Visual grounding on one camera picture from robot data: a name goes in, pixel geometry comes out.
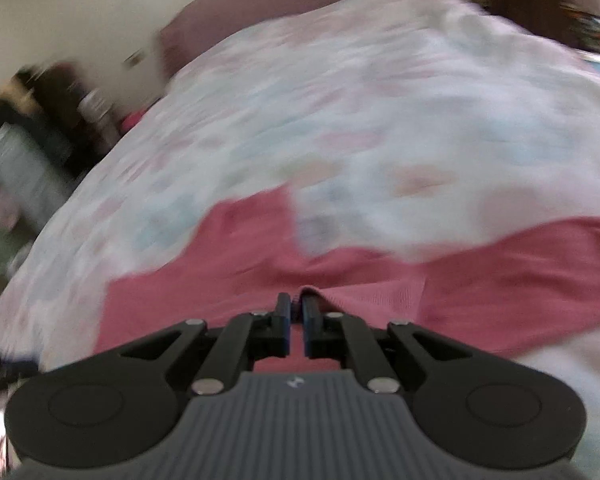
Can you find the mauve pillow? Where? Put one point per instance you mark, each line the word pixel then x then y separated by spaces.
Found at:
pixel 260 15

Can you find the brown wooden furniture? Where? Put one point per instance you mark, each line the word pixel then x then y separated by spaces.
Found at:
pixel 522 7

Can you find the floral fleece blanket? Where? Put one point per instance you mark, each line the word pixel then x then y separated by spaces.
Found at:
pixel 340 125

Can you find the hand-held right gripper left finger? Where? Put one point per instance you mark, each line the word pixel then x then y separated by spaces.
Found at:
pixel 283 327

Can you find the black jacket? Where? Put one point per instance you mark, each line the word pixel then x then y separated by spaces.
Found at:
pixel 60 95

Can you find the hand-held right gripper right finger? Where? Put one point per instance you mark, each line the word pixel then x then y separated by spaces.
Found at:
pixel 308 327

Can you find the small pink item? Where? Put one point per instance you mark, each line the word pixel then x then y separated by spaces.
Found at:
pixel 132 120

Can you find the pink shirt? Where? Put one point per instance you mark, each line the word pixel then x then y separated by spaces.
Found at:
pixel 479 285

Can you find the colourful printed item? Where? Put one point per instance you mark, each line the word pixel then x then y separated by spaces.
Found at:
pixel 594 30

